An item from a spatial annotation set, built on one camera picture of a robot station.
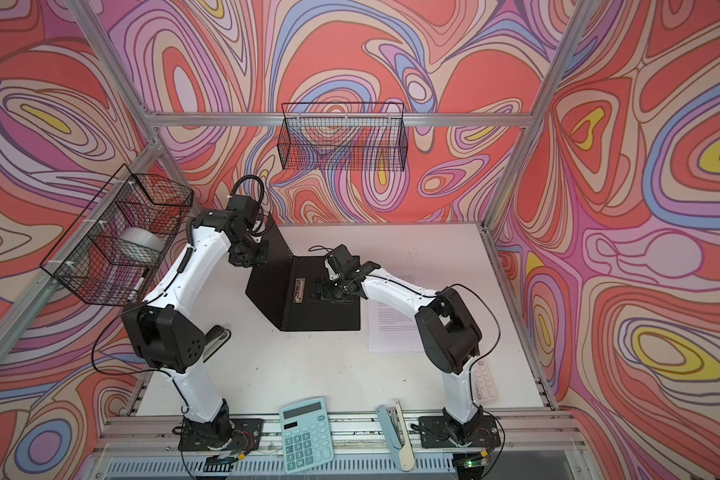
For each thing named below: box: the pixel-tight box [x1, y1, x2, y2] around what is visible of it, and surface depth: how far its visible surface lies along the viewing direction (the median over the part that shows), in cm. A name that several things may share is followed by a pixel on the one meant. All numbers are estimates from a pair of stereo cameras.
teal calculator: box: [279, 397, 334, 474], surface depth 73 cm
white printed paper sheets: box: [368, 299, 425, 353], surface depth 94 cm
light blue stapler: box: [376, 400, 416, 472], surface depth 72 cm
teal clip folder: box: [246, 213, 361, 332], surface depth 96 cm
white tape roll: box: [118, 226, 166, 252], surface depth 75 cm
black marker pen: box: [127, 277, 145, 302], surface depth 73 cm
